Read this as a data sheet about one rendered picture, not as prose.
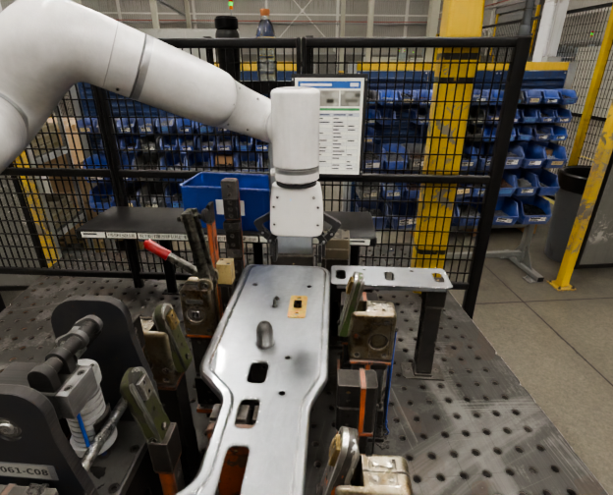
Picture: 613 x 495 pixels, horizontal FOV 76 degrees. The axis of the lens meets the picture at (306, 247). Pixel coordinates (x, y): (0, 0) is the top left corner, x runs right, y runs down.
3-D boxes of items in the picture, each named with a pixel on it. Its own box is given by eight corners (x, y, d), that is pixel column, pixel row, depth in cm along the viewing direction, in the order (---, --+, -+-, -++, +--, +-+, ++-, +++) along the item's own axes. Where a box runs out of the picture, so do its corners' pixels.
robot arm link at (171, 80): (125, 93, 67) (281, 150, 82) (131, 100, 53) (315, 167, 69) (139, 38, 64) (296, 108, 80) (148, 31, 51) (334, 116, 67)
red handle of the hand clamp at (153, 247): (211, 282, 82) (141, 242, 79) (206, 289, 83) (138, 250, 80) (216, 272, 86) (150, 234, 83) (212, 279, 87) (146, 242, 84)
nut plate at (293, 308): (305, 318, 82) (305, 313, 81) (287, 317, 82) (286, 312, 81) (307, 297, 89) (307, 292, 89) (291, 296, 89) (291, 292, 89)
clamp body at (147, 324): (196, 491, 79) (170, 342, 64) (141, 487, 80) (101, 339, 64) (210, 451, 88) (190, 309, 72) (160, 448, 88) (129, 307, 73)
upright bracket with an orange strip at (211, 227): (228, 379, 107) (209, 204, 86) (223, 379, 107) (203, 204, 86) (231, 372, 110) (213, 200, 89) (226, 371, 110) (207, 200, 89)
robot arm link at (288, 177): (267, 170, 69) (268, 187, 70) (317, 170, 68) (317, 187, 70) (274, 159, 76) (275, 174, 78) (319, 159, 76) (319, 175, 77)
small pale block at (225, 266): (241, 387, 105) (230, 264, 89) (228, 386, 105) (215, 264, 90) (244, 377, 108) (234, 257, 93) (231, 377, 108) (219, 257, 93)
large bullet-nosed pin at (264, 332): (272, 356, 74) (271, 326, 71) (255, 355, 74) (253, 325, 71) (274, 345, 76) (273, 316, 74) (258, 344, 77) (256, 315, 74)
